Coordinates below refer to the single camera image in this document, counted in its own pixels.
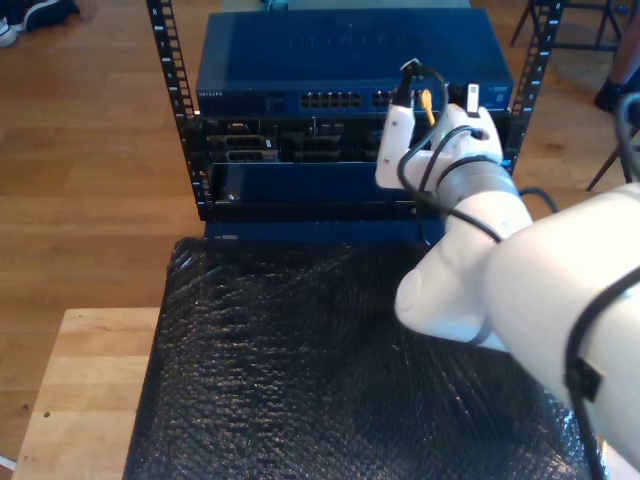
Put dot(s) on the black metal stool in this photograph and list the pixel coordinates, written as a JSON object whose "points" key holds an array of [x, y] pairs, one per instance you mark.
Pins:
{"points": [[590, 47]]}

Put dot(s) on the dark legged chair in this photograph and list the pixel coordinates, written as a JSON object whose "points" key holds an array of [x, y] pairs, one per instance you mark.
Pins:
{"points": [[600, 175]]}

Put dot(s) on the person's leg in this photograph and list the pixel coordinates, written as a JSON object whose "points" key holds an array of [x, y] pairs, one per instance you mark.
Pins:
{"points": [[612, 92]]}

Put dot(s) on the blue rack base panel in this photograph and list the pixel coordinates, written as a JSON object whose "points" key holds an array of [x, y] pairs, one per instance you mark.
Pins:
{"points": [[325, 232]]}

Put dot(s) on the black rack server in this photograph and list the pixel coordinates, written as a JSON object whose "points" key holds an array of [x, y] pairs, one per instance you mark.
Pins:
{"points": [[300, 147]]}

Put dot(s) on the black bubble wrap mat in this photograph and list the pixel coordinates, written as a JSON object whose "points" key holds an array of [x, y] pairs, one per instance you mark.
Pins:
{"points": [[275, 400]]}

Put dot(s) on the person's foot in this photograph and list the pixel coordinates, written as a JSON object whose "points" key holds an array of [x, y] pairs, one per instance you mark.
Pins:
{"points": [[50, 12], [6, 32]]}

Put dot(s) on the blue network switch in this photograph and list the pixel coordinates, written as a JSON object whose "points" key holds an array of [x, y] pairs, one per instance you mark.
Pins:
{"points": [[325, 55]]}

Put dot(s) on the black rack frame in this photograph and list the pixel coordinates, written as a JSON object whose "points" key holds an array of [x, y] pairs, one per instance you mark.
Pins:
{"points": [[170, 60]]}

